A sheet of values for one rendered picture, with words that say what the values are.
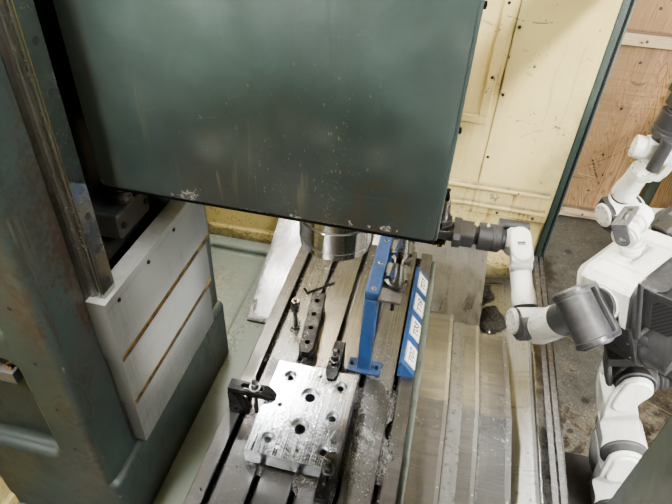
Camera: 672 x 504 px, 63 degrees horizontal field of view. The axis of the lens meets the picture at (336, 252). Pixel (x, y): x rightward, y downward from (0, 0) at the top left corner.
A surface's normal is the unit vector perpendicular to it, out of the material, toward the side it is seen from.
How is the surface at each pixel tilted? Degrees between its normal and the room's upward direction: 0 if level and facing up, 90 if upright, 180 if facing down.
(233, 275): 0
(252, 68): 90
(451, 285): 24
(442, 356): 7
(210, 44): 90
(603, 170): 89
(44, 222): 90
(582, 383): 0
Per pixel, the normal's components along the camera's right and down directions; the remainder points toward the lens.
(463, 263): -0.05, -0.45
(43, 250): 0.97, 0.18
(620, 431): -0.22, 0.61
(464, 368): 0.07, -0.85
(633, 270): -0.26, -0.79
